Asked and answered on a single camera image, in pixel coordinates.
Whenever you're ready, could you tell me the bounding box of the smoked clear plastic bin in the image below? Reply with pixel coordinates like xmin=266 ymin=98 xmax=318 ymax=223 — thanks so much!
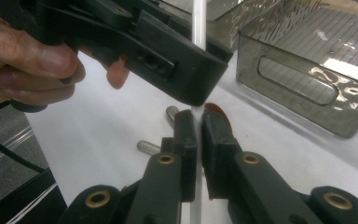
xmin=159 ymin=0 xmax=281 ymax=52
xmin=236 ymin=0 xmax=358 ymax=139

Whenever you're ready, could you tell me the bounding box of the brown wooden spoon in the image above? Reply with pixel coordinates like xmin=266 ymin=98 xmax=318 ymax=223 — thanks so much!
xmin=204 ymin=102 xmax=233 ymax=133

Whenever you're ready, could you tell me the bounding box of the black cable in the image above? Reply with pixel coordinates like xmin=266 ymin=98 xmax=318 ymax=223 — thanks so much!
xmin=0 ymin=133 xmax=46 ymax=175

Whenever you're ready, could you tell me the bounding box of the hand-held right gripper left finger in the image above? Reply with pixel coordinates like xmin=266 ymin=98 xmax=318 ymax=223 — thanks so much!
xmin=136 ymin=105 xmax=199 ymax=203

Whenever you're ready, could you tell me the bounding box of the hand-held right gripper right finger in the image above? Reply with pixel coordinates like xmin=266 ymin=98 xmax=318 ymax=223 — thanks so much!
xmin=200 ymin=110 xmax=243 ymax=201

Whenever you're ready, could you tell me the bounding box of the white chopstick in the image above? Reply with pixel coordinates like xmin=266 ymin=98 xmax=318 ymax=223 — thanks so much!
xmin=189 ymin=0 xmax=207 ymax=224

